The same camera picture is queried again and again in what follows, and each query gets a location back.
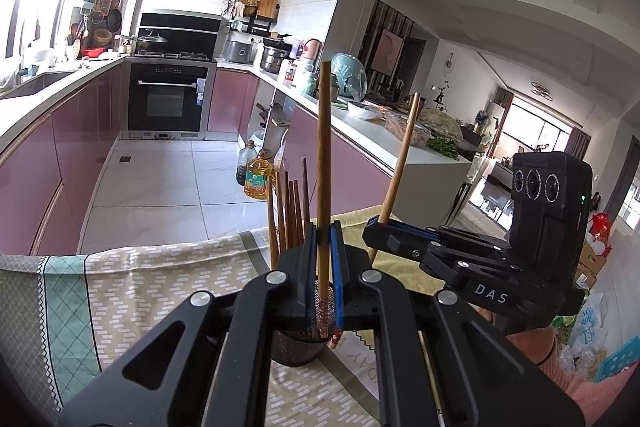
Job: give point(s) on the black range hood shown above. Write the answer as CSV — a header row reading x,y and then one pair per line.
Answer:
x,y
190,32

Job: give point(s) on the red bowl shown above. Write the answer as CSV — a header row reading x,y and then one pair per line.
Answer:
x,y
92,53

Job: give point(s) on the hanging kitchen utensil rack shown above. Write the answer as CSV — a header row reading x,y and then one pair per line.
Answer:
x,y
95,7

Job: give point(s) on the red bag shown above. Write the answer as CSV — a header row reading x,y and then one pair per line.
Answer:
x,y
600,224

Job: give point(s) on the silver rice cooker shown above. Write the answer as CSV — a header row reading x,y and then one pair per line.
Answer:
x,y
239,52

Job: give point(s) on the white plastic bag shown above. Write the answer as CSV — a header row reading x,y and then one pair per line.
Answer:
x,y
590,332

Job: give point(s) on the cardboard box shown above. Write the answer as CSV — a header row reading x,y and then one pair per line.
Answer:
x,y
592,264

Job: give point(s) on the pink kettle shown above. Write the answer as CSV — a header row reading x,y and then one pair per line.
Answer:
x,y
312,50

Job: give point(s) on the wooden bowl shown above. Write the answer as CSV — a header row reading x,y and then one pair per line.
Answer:
x,y
103,37

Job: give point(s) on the wok with lid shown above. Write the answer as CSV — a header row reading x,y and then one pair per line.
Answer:
x,y
151,43

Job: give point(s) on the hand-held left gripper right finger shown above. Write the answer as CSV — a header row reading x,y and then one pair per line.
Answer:
x,y
338,277

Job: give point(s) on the light bamboo chopstick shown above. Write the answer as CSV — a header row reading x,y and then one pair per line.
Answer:
x,y
400,167

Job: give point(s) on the clear food container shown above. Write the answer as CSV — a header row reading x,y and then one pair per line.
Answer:
x,y
400,127

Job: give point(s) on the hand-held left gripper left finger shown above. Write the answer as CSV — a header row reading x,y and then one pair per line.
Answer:
x,y
300,277

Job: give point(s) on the green leafy vegetables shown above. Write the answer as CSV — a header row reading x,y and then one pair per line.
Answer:
x,y
442,148

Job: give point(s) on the wooden cutting board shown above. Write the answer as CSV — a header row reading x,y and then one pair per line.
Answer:
x,y
267,6

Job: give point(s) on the dark liquid bottle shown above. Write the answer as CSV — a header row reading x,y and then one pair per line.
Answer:
x,y
244,164

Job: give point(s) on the black built-in oven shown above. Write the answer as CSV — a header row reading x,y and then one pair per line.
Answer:
x,y
170,102

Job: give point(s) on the steel kitchen sink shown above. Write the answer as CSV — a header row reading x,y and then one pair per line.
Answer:
x,y
40,82

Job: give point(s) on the black wall shelf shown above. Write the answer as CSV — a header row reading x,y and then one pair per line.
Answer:
x,y
250,24

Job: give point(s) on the dark brown chopstick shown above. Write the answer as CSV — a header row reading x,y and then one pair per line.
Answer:
x,y
324,157

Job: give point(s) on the steel cooking pot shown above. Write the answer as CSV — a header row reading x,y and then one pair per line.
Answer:
x,y
275,59

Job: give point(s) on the framed wall picture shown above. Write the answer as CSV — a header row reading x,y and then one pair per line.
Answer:
x,y
388,52

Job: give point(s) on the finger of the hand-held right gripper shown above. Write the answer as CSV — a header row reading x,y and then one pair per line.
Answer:
x,y
400,244
475,244

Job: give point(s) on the turquoise plastic crate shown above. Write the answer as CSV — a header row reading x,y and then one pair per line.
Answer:
x,y
620,359

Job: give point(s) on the black mesh utensil holder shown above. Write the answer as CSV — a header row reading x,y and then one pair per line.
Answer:
x,y
295,349

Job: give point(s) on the living room window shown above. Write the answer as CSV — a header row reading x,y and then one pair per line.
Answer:
x,y
540,132

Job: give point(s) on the patterned tablecloth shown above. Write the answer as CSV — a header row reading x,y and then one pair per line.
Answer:
x,y
150,277

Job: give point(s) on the yellow cooking oil bottle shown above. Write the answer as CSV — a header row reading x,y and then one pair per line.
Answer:
x,y
257,179

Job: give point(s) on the hanging black frying pan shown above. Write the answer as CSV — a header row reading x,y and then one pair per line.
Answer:
x,y
114,21

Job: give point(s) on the white bowl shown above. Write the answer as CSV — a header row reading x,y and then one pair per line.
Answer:
x,y
364,110

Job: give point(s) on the person's right forearm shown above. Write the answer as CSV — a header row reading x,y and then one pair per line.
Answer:
x,y
575,397

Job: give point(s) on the bundle of wooden chopsticks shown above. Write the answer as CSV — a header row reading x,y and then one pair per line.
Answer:
x,y
287,217

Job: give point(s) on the white kitchen countertop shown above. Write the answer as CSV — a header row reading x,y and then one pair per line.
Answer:
x,y
370,134

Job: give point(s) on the teal plastic bag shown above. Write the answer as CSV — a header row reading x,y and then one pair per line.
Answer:
x,y
350,74

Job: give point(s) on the pink base cabinets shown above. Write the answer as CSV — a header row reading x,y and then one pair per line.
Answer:
x,y
225,102
50,167

